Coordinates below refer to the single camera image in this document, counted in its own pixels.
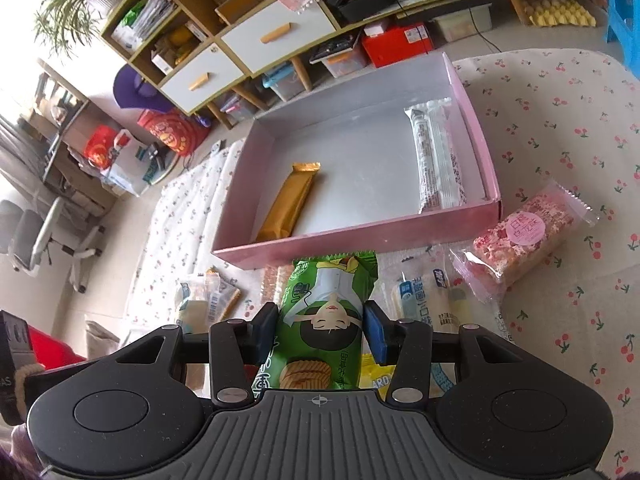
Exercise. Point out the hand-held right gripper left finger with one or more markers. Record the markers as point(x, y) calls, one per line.
point(266, 332)

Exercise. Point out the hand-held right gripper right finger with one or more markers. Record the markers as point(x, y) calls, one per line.
point(375, 335)

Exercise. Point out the green snack packet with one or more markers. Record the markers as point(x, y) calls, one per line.
point(320, 320)

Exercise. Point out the pink rice cake packet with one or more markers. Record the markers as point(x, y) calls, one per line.
point(520, 240)

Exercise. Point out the pink cardboard box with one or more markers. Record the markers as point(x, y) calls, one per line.
point(350, 160)

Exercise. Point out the yellow snack packet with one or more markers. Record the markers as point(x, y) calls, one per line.
point(372, 375)

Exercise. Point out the red plastic object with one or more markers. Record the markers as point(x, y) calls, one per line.
point(55, 350)

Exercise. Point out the white blue snack packet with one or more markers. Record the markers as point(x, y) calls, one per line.
point(415, 300)

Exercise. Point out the brown stick snack packet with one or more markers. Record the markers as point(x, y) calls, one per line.
point(225, 292)

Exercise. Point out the white office chair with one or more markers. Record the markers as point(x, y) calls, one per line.
point(35, 240)

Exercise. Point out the gold snack bar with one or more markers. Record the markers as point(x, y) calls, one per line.
point(290, 200)

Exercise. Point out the long white snack packet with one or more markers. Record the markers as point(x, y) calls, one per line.
point(435, 160)

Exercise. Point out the white red plastic bag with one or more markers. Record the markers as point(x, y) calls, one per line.
point(120, 160)

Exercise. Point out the red patterned bag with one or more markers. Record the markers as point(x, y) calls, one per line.
point(172, 132)

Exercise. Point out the tall wooden shelf cabinet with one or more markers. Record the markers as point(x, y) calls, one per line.
point(200, 80)

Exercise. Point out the cherry print tablecloth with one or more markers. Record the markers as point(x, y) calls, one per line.
point(550, 135)

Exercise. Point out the clear plastic storage bin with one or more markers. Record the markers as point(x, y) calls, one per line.
point(342, 62)
point(462, 22)

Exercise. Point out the purple hat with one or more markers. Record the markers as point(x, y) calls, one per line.
point(135, 90)

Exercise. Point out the red flat box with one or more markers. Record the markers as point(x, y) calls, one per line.
point(395, 45)

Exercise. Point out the long wooden TV stand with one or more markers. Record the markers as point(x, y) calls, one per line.
point(275, 35)

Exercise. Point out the small cardboard box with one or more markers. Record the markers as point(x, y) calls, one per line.
point(237, 6)

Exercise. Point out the yellow egg tray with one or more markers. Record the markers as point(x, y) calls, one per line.
point(560, 10)

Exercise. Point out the blue plastic stool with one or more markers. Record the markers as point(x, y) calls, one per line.
point(622, 5)

